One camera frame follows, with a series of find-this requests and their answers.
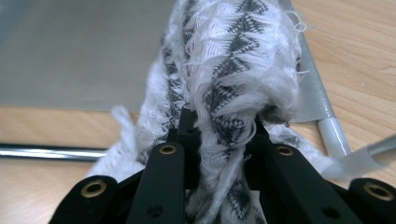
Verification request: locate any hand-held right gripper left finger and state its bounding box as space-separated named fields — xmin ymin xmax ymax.
xmin=166 ymin=105 xmax=202 ymax=190

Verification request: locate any silver two-tier shelf rack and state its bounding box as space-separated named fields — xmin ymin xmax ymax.
xmin=0 ymin=0 xmax=396 ymax=181

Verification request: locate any white grey patterned cloth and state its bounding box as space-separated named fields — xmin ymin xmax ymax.
xmin=87 ymin=0 xmax=337 ymax=224

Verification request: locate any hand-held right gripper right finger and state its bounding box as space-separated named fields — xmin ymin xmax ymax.
xmin=244 ymin=120 xmax=275 ymax=190

